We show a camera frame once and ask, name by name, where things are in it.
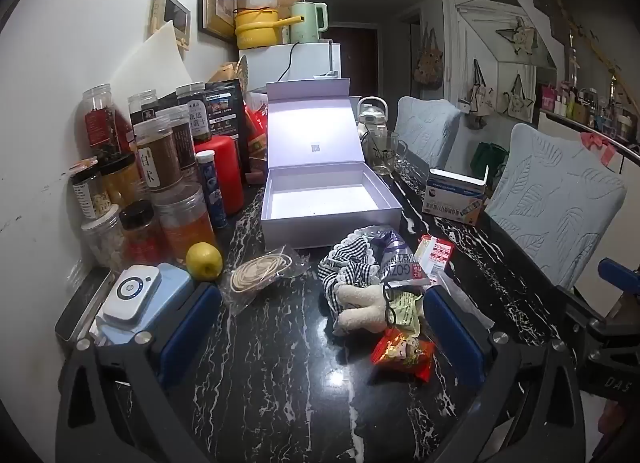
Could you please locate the chair with pale quilted cover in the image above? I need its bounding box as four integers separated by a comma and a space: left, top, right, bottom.
395, 96, 462, 170
484, 123, 629, 292

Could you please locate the red white snack packet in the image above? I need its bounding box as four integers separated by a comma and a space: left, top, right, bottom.
415, 234, 457, 285

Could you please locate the yellow pot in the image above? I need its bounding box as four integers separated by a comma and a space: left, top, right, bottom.
233, 7, 304, 50

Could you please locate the patterned tote bag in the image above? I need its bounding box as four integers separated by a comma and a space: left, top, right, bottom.
413, 28, 445, 90

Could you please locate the green snack packet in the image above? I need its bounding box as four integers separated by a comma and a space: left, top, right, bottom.
386, 290, 424, 335

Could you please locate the dark brown jar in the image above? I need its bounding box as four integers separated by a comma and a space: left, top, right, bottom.
167, 104, 199, 179

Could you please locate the yellow contents jar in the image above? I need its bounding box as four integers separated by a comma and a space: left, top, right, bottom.
97, 153, 144, 210

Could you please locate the white board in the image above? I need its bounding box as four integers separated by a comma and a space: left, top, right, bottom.
108, 20, 194, 95

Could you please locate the green bag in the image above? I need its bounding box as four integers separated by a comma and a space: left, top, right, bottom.
470, 142, 510, 185

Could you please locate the blue white medicine box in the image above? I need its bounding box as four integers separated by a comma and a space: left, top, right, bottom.
421, 166, 490, 225

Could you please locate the row of bottles on shelf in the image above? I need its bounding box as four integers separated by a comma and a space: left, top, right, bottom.
537, 74, 640, 145

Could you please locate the lavender gift box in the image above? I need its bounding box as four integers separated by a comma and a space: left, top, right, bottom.
260, 79, 405, 250

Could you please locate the brown powder jar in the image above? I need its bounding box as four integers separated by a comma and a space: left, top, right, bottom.
133, 113, 184, 192

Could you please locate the jar of white flakes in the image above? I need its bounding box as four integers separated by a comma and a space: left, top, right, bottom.
81, 218, 129, 272

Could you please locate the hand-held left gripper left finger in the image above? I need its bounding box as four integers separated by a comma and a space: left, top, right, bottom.
55, 283, 223, 463

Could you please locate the glass mug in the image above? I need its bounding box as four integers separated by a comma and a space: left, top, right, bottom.
367, 130, 409, 175

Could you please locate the silver purple snack packet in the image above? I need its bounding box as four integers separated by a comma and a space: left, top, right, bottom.
350, 226, 432, 290

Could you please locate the bagged coil of beige cord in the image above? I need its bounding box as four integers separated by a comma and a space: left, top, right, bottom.
220, 243, 312, 315

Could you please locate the black stand-up pouch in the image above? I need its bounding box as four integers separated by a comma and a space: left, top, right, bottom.
176, 78, 251, 175

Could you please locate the small wooden framed panel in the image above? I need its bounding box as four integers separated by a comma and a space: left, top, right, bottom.
151, 0, 192, 52

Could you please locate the green electric kettle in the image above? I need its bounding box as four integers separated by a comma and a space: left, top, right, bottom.
290, 2, 329, 44

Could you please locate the small jar of white pieces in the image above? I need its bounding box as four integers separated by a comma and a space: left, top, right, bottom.
69, 162, 114, 220

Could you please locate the yellow lemon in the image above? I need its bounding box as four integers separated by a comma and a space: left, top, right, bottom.
186, 241, 224, 280

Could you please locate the large orange jar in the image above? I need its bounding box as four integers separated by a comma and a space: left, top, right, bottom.
151, 182, 219, 264

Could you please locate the pink bow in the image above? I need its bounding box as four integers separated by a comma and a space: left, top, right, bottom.
579, 132, 619, 167

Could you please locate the plush toy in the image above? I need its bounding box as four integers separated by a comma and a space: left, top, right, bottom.
317, 235, 401, 337

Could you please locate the clear plastic bag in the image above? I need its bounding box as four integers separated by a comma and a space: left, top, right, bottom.
440, 272, 497, 330

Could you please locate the red package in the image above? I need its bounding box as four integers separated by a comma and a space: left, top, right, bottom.
243, 103, 272, 185

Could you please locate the white round-dial device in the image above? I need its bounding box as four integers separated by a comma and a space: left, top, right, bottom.
102, 264, 162, 324

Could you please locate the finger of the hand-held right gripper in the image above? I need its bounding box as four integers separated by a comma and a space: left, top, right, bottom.
597, 258, 640, 303

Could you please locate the woven straw fan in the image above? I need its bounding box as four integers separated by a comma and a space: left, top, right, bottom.
235, 55, 252, 90

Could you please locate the red canister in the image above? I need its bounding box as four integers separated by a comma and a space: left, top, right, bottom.
194, 136, 246, 216

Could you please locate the white mini fridge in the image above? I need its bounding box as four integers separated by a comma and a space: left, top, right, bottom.
238, 42, 342, 94

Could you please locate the metal tin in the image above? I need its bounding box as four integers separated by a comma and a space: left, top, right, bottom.
55, 267, 115, 344

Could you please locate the jar of red dried fruit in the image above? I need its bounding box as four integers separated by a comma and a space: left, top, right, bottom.
82, 84, 132, 155

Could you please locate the star shaped wall ornament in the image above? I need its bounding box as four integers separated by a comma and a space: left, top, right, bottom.
495, 16, 539, 55

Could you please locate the black lid red jar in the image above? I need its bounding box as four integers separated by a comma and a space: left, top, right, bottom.
118, 200, 166, 267

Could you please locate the blue tablet tube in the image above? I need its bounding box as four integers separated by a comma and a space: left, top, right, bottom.
195, 150, 229, 231

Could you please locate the light blue box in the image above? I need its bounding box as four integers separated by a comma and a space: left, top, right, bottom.
90, 263, 194, 345

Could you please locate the clear jar with dark label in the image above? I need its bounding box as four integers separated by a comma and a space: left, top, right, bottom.
127, 88, 161, 127

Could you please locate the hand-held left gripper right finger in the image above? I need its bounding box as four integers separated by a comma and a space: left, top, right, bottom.
422, 285, 586, 463

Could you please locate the star print tote bag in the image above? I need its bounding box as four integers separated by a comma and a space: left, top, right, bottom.
502, 74, 536, 122

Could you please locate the white tote bag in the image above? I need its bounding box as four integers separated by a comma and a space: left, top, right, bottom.
457, 59, 499, 117

